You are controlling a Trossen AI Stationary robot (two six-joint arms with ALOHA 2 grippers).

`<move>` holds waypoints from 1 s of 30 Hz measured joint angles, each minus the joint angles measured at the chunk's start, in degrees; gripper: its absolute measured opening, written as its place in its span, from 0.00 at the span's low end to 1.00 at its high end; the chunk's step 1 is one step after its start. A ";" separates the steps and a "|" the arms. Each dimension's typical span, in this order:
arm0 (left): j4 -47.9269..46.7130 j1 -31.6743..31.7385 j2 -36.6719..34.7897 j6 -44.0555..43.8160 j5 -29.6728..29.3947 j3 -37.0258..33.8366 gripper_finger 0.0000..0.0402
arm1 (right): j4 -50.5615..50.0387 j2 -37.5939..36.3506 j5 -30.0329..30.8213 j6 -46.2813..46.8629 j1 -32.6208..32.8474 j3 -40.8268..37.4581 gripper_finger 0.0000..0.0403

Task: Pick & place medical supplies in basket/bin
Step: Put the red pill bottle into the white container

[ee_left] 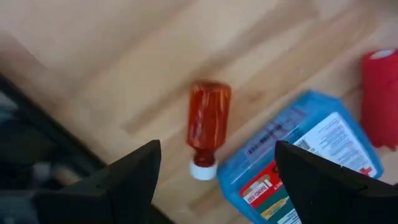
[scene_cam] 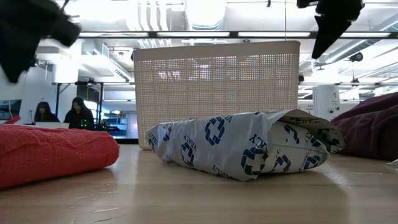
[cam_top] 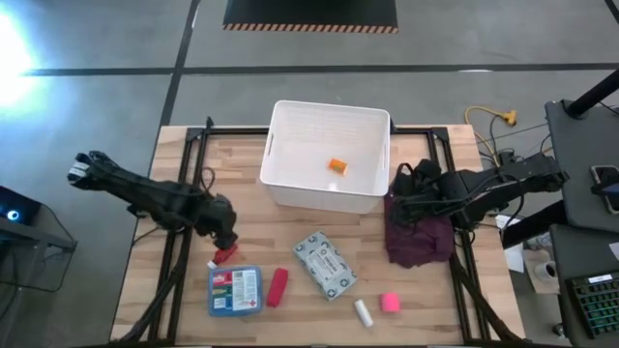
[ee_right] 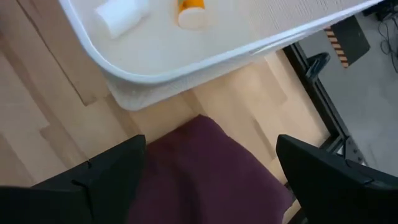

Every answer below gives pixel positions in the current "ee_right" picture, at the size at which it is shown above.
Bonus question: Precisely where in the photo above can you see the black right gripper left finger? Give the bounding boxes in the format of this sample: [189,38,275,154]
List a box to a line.
[0,134,147,224]

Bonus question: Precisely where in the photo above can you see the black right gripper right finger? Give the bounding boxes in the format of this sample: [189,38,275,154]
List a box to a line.
[275,134,398,224]

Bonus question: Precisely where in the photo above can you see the black frame lever handle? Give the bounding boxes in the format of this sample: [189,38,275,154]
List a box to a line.
[304,52,331,82]

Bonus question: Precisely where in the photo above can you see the black aluminium table frame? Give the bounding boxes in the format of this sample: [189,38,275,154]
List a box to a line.
[282,42,369,167]

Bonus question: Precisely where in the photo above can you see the orange pill bottle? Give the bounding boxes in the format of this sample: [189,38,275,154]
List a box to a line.
[176,0,208,31]

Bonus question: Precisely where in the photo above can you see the black floor cables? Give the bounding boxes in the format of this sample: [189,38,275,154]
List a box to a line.
[362,0,398,74]

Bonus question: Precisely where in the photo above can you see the maroon cloth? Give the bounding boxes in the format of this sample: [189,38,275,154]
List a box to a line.
[127,114,295,224]

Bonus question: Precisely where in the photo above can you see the black hazard-striped floor mat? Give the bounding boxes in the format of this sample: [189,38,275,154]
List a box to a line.
[323,14,371,69]

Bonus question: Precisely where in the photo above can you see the white plastic basket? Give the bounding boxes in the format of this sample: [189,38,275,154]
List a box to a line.
[58,0,386,112]

